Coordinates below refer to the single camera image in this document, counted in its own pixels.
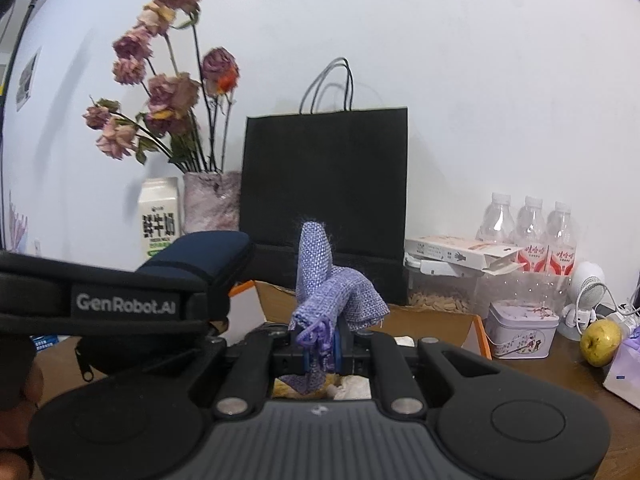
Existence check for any purple linen drawstring pouch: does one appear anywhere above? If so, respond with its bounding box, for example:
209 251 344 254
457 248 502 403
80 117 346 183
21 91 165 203
291 220 391 395

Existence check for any clear water bottle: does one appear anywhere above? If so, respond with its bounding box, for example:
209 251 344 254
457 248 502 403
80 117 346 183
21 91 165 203
546 201 578 276
475 191 517 248
515 196 548 271

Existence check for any purple wall sticker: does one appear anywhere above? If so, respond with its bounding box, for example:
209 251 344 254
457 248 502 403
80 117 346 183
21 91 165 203
7 190 28 253

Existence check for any purple mottled vase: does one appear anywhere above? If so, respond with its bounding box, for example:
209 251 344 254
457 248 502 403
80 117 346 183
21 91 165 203
182 170 243 235

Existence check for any small white fan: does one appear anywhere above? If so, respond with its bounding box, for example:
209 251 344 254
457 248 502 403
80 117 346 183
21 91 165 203
557 260 608 342

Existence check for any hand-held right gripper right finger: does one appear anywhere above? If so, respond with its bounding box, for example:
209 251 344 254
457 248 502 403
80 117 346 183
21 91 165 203
332 317 503 418

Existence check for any white yellow plush toy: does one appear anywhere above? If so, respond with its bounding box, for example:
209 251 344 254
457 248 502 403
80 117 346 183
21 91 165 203
272 375 341 401

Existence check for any white green milk carton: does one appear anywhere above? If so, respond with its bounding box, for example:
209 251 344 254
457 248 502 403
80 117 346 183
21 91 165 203
138 177 181 261

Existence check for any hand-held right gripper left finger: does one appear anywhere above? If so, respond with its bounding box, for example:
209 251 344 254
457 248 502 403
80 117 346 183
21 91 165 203
212 330 313 418

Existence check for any white printed tin box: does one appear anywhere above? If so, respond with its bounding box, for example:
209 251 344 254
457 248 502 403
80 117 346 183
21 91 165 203
485 299 560 360

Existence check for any white cloth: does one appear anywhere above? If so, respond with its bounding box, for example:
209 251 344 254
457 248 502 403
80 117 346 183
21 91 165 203
332 377 373 401

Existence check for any red cardboard box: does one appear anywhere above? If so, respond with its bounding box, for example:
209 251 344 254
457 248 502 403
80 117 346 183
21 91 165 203
230 280 493 403

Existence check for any wall poster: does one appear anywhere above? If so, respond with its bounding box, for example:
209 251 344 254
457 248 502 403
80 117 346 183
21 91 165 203
16 49 42 112

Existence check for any navy zip pouch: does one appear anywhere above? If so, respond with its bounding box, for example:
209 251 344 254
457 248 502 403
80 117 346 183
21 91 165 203
74 231 255 385

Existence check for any black paper bag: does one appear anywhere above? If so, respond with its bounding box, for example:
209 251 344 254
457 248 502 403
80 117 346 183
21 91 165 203
239 57 408 306

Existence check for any person's left hand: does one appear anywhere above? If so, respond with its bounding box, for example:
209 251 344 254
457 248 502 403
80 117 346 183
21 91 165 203
0 362 46 456

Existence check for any clear plastic container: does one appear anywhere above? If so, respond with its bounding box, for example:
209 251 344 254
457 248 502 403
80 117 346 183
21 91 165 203
405 255 483 317

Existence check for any white flat carton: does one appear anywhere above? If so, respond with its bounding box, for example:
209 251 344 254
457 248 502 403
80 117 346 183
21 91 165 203
404 234 521 277

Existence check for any purple tissue pack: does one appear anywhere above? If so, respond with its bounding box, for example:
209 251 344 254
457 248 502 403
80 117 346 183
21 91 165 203
602 325 640 408

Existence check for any dried pink flower bouquet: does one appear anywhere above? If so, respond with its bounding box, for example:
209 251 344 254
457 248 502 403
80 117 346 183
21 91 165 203
82 0 241 173

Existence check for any green apple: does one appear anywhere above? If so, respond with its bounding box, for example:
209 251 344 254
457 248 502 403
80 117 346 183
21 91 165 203
580 320 623 367

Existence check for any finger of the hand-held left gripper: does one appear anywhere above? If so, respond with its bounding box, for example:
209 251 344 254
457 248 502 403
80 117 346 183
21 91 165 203
206 280 235 336

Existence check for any black charger with white cable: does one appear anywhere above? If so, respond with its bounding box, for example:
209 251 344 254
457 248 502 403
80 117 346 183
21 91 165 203
612 267 640 328

